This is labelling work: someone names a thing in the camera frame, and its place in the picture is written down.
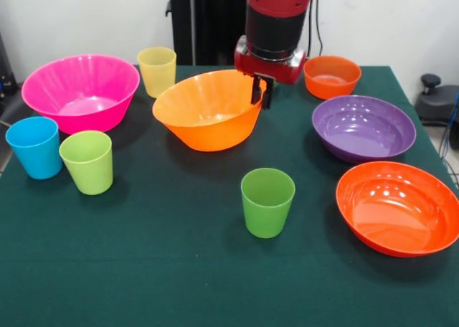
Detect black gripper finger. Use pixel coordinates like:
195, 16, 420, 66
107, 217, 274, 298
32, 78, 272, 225
261, 76, 275, 110
250, 74, 267, 105

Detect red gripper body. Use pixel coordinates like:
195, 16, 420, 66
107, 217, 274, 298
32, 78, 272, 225
234, 35, 308, 86

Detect large orange bowl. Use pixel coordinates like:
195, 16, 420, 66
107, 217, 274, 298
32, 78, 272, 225
151, 68, 269, 153

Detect purple bowl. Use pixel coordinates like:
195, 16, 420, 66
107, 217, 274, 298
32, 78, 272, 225
311, 94, 417, 164

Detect small orange bowl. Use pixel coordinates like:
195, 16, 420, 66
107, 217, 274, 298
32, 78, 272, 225
303, 55, 363, 101

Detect yellow cup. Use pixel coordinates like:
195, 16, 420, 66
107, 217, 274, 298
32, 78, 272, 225
136, 46, 178, 100

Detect black stand base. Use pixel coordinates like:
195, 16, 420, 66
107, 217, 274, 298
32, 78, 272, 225
415, 73, 459, 128

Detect wide red-orange bowl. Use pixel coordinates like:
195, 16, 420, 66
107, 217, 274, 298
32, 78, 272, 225
335, 161, 459, 259

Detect large pink bowl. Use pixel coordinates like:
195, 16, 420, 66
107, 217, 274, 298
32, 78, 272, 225
20, 54, 141, 136

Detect lime green cup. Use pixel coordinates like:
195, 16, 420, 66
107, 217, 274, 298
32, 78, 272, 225
58, 130, 114, 196

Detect dark green tablecloth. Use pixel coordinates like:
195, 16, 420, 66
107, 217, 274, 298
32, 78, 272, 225
0, 65, 459, 327

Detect blue cup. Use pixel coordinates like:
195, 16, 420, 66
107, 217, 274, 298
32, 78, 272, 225
4, 116, 64, 181

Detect dark equipment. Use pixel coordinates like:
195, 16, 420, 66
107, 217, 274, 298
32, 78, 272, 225
0, 32, 19, 104

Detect black wall cable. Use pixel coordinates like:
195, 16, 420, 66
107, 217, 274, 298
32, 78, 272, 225
308, 0, 325, 60

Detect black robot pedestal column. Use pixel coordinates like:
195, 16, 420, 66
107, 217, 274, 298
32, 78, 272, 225
165, 0, 248, 67

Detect blue cables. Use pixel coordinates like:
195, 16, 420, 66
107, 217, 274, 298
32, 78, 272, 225
439, 90, 459, 184

